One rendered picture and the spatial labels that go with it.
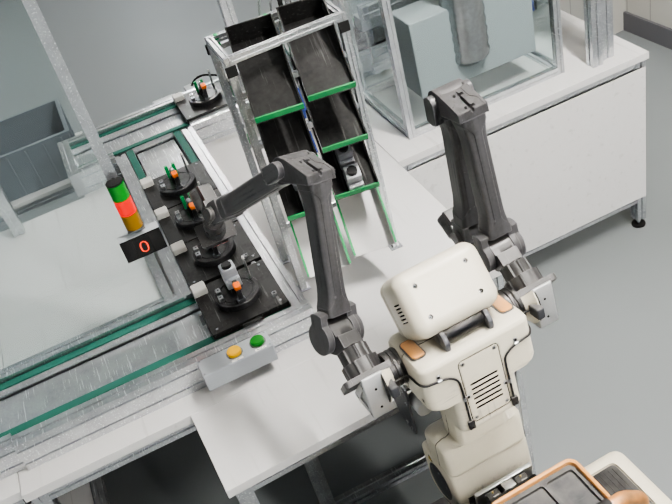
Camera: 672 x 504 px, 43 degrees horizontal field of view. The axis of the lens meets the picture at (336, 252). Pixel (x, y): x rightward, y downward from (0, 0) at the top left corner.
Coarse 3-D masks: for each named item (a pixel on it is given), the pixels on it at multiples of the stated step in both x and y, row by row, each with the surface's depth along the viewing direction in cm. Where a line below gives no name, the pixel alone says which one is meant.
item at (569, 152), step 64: (576, 64) 334; (640, 64) 333; (384, 128) 330; (512, 128) 322; (576, 128) 335; (640, 128) 349; (448, 192) 326; (512, 192) 339; (576, 192) 353; (640, 192) 368
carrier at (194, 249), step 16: (240, 224) 281; (192, 240) 280; (240, 240) 274; (176, 256) 275; (192, 256) 273; (208, 256) 268; (224, 256) 266; (240, 256) 267; (256, 256) 265; (192, 272) 266; (208, 272) 264
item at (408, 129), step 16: (384, 0) 286; (384, 16) 289; (560, 16) 317; (560, 32) 321; (560, 48) 325; (400, 64) 301; (560, 64) 329; (400, 80) 304; (528, 80) 327; (544, 80) 330; (368, 96) 346; (400, 96) 308; (496, 96) 324; (384, 112) 333; (400, 128) 324; (416, 128) 318; (432, 128) 320
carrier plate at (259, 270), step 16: (240, 272) 261; (256, 272) 259; (208, 288) 258; (272, 288) 251; (208, 304) 252; (256, 304) 247; (272, 304) 245; (288, 304) 246; (208, 320) 246; (224, 320) 245; (240, 320) 243
